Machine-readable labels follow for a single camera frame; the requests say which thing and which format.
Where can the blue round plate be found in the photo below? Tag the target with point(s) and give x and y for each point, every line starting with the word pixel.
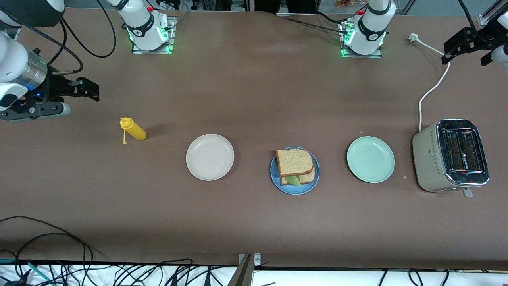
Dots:
pixel 293 190

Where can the yellow mustard squeeze bottle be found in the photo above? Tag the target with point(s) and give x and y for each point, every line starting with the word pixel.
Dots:
pixel 135 129

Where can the light brown bread slice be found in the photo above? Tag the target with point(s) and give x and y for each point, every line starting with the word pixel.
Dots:
pixel 309 178

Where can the green round plate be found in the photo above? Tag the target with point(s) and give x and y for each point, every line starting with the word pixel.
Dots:
pixel 371 159

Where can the dark crust bread slice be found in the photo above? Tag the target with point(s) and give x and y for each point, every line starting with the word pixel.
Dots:
pixel 293 161

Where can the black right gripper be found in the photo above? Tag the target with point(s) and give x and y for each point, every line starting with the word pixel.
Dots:
pixel 54 88

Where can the beige round plate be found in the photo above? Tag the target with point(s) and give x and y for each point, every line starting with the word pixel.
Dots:
pixel 210 157

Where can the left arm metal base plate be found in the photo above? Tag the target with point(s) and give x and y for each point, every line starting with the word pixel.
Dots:
pixel 361 56

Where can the grey metal bracket post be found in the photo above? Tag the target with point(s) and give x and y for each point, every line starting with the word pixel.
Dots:
pixel 244 274

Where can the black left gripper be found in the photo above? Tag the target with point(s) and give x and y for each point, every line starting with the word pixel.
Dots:
pixel 481 39

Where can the silver beige toaster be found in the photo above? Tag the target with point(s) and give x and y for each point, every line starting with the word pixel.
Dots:
pixel 430 159

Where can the orange snack packet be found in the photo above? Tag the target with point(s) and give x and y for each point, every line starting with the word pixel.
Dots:
pixel 347 3

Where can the green lettuce leaf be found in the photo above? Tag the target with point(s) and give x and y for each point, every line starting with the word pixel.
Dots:
pixel 294 180

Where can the short aluminium frame profile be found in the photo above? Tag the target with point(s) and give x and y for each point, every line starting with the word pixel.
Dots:
pixel 486 16

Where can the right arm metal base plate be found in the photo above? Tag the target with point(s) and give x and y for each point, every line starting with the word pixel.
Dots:
pixel 173 35

